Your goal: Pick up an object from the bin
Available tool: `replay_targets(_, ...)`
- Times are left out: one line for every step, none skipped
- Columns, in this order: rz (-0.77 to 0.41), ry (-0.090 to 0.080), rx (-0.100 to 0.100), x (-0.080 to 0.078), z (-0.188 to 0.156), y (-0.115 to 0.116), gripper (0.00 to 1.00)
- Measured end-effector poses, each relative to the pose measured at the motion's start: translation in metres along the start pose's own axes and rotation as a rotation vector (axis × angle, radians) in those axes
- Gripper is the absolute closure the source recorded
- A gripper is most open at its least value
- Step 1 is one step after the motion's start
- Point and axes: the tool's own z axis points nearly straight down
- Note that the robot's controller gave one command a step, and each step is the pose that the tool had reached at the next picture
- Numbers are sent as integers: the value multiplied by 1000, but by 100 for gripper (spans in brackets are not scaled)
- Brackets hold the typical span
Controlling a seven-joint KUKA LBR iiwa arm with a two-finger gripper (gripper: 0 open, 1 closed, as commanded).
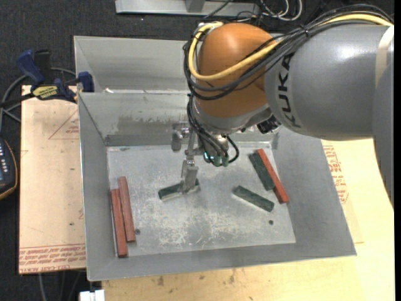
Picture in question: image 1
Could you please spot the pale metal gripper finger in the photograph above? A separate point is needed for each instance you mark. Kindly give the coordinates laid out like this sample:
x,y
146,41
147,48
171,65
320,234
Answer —
x,y
184,180
192,177

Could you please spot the dark green block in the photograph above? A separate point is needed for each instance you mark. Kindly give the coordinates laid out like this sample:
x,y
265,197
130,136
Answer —
x,y
261,171
169,193
254,198

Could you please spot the grey metal bin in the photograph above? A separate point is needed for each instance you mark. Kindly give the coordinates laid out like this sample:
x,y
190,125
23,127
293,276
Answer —
x,y
203,224

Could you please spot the red-brown flat block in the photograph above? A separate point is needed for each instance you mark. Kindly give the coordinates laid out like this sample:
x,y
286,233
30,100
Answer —
x,y
127,209
118,224
273,176

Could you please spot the brown cardboard board, red print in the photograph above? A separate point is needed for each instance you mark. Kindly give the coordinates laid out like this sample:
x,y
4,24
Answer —
x,y
50,180

